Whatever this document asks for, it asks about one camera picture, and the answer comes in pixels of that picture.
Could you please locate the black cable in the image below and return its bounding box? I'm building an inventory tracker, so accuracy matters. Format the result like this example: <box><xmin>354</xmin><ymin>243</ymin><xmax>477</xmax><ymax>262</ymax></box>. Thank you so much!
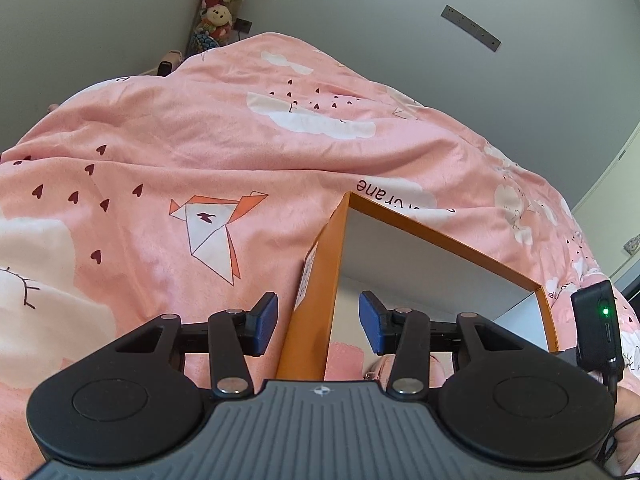
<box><xmin>597</xmin><ymin>360</ymin><xmax>640</xmax><ymax>467</ymax></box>

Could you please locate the pink printed blanket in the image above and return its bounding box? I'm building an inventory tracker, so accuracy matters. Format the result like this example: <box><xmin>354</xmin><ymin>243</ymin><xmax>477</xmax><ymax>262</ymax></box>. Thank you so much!
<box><xmin>0</xmin><ymin>32</ymin><xmax>640</xmax><ymax>461</ymax></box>

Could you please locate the pink cloth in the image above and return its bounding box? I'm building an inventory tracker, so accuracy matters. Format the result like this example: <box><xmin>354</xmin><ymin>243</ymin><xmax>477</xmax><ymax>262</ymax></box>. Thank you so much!
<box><xmin>324</xmin><ymin>340</ymin><xmax>398</xmax><ymax>382</ymax></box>

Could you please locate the black furniture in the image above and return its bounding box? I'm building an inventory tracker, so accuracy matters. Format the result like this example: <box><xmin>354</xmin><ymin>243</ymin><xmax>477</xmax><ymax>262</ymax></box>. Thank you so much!
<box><xmin>612</xmin><ymin>260</ymin><xmax>640</xmax><ymax>307</ymax></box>

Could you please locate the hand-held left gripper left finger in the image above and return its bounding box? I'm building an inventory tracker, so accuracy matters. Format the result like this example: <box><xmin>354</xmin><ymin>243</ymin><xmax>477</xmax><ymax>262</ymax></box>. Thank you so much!
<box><xmin>112</xmin><ymin>291</ymin><xmax>279</xmax><ymax>397</ymax></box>

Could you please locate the grey perforated wall strip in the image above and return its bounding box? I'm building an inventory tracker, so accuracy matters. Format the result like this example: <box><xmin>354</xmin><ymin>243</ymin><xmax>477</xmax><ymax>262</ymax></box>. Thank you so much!
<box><xmin>441</xmin><ymin>5</ymin><xmax>502</xmax><ymax>53</ymax></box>

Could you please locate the orange cardboard box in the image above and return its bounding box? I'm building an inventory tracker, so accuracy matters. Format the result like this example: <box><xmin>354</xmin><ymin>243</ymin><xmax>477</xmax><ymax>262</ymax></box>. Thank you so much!
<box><xmin>275</xmin><ymin>191</ymin><xmax>560</xmax><ymax>382</ymax></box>

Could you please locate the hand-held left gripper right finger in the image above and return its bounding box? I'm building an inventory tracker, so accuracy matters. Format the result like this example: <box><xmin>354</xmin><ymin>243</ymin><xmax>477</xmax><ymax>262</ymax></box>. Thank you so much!
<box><xmin>358</xmin><ymin>291</ymin><xmax>532</xmax><ymax>397</ymax></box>

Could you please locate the pink black small device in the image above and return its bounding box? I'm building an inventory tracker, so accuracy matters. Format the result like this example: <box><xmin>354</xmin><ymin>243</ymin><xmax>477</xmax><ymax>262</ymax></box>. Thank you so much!
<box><xmin>158</xmin><ymin>50</ymin><xmax>183</xmax><ymax>77</ymax></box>

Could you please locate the beige red plush toy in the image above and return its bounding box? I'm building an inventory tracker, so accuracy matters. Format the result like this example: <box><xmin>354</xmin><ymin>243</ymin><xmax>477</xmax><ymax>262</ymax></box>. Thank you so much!
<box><xmin>202</xmin><ymin>5</ymin><xmax>235</xmax><ymax>40</ymax></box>

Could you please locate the white wardrobe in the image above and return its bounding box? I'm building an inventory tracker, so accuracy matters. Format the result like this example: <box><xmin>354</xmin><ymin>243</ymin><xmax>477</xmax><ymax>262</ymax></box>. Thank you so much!
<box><xmin>572</xmin><ymin>125</ymin><xmax>640</xmax><ymax>281</ymax></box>

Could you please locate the blue patterned plush toy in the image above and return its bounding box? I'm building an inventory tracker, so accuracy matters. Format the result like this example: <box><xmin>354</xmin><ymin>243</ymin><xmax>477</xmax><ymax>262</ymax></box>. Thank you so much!
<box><xmin>190</xmin><ymin>30</ymin><xmax>223</xmax><ymax>56</ymax></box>

